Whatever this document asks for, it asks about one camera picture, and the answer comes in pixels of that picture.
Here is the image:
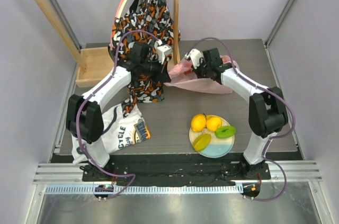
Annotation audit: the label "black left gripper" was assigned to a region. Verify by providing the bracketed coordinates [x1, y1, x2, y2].
[140, 56, 171, 83]

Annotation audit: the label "pink plastic bag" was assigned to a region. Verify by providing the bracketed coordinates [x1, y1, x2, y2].
[164, 58, 233, 94]

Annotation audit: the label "wooden clothes rack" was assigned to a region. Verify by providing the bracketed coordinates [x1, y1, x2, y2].
[17, 0, 183, 88]

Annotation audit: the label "orange fake fruit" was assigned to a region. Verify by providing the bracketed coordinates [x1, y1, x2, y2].
[206, 115, 222, 132]

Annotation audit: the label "yellow fake lemon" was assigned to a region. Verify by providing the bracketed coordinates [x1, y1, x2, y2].
[191, 114, 207, 132]

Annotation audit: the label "green fake fruit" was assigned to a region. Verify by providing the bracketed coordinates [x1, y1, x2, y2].
[215, 126, 237, 139]

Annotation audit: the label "yellow green fake starfruit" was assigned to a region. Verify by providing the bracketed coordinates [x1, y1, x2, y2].
[192, 133, 212, 152]

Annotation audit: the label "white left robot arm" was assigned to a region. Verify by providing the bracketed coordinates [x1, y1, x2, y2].
[66, 41, 172, 181]

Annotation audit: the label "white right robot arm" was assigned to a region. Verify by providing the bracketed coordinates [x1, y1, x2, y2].
[185, 48, 288, 179]

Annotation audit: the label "camouflage patterned shorts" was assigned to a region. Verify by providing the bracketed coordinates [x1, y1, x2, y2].
[108, 0, 174, 117]

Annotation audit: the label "white printed t-shirt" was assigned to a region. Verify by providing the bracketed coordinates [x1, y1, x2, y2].
[80, 104, 150, 168]

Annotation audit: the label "cream and blue plate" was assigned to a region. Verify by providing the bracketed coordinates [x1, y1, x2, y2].
[189, 116, 235, 158]

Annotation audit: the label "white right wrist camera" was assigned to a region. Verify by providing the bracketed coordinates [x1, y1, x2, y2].
[184, 48, 204, 69]

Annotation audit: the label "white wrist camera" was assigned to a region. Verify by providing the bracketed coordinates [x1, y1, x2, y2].
[184, 48, 204, 69]
[154, 40, 173, 65]

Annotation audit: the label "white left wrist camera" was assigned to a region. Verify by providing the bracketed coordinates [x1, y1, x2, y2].
[154, 40, 173, 65]

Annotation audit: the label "slotted cable duct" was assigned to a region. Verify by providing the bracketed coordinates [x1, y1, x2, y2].
[45, 184, 243, 195]

